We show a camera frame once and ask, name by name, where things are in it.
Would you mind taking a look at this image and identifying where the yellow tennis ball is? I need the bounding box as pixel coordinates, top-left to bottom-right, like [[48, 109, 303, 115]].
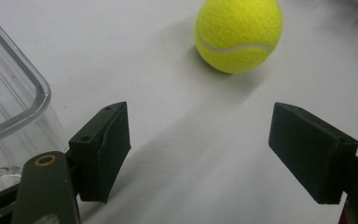
[[193, 0, 284, 75]]

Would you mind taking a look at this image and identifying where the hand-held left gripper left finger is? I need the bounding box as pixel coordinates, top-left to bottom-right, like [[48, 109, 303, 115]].
[[68, 101, 132, 204]]

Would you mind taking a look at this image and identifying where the clear plastic container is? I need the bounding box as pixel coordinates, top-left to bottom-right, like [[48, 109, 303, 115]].
[[0, 5, 70, 200]]

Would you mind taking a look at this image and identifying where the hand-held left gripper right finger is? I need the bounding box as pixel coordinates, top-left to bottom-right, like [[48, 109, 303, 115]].
[[268, 102, 358, 205]]

